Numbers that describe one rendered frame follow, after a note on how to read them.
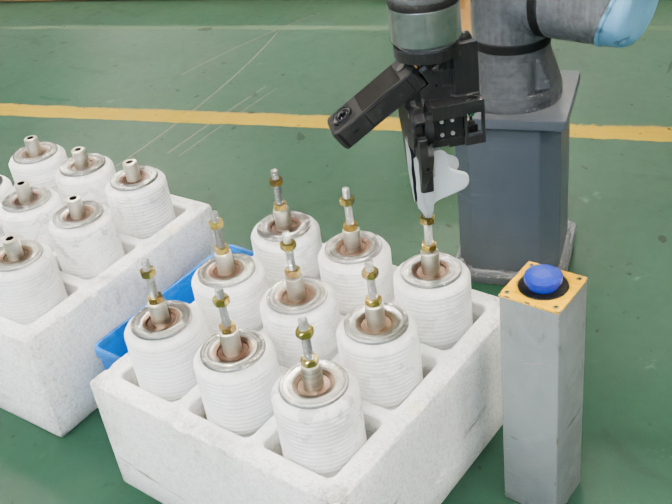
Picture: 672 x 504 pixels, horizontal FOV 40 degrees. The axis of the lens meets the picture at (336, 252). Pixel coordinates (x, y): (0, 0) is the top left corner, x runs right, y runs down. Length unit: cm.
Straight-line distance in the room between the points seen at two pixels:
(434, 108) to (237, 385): 37
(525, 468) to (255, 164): 107
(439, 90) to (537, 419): 38
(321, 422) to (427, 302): 23
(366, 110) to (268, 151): 107
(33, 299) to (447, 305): 58
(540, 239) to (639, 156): 48
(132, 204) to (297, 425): 59
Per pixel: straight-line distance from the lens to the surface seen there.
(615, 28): 128
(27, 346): 131
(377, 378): 106
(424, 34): 96
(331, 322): 112
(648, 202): 177
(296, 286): 111
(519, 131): 140
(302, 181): 190
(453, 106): 100
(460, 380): 112
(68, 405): 140
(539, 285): 98
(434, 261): 112
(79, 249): 139
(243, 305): 118
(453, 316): 113
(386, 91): 99
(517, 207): 146
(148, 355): 112
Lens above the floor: 90
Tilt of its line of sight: 33 degrees down
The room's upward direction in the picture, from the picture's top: 8 degrees counter-clockwise
